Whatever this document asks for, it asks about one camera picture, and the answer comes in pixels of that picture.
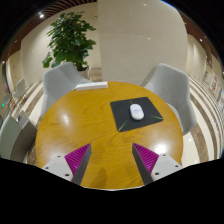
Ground small grey chair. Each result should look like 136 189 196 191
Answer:
12 78 27 99

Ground grey shell chair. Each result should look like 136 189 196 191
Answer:
39 61 93 118
139 62 198 136

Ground green potted plant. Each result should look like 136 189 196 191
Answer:
41 11 98 79

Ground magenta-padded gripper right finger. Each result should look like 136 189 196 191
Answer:
131 142 184 186

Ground white cartoon-print computer mouse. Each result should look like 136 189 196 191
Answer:
129 103 145 121

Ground white power strip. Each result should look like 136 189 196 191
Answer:
74 81 109 92

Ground black mouse pad green lines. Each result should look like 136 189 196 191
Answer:
109 96 165 133

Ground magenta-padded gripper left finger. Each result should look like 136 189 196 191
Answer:
40 143 92 186

